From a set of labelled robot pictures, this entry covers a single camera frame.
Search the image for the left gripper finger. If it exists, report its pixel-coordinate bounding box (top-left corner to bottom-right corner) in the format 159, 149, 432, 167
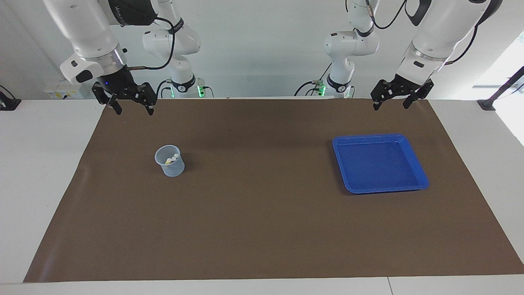
370, 80, 395, 111
403, 80, 434, 109

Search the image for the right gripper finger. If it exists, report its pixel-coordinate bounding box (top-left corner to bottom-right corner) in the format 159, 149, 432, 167
92, 82, 122, 115
133, 83, 158, 116

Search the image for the blue plastic tray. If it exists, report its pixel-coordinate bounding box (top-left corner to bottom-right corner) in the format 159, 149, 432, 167
332, 134, 429, 194

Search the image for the black angled stand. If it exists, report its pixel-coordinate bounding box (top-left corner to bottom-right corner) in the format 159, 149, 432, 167
477, 66, 524, 111

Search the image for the translucent plastic cup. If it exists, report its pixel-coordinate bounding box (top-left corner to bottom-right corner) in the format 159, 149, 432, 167
154, 145, 185, 177

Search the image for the black table clamp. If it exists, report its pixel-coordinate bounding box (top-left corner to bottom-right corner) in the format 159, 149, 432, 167
0, 85, 22, 111

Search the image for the brown table mat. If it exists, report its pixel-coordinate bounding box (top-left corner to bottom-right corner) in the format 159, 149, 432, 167
23, 98, 524, 283

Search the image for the white wall socket box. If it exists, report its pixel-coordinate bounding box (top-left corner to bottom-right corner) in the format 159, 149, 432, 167
44, 80, 84, 100

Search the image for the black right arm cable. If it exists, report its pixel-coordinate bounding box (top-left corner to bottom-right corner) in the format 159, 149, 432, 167
125, 16, 176, 71

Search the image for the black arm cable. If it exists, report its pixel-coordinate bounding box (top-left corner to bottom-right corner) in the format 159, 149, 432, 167
125, 16, 176, 71
346, 0, 479, 66

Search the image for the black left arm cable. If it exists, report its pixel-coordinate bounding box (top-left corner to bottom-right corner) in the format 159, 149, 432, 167
346, 0, 479, 66

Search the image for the black left base cable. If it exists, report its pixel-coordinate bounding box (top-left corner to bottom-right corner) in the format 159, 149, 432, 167
295, 61, 333, 98

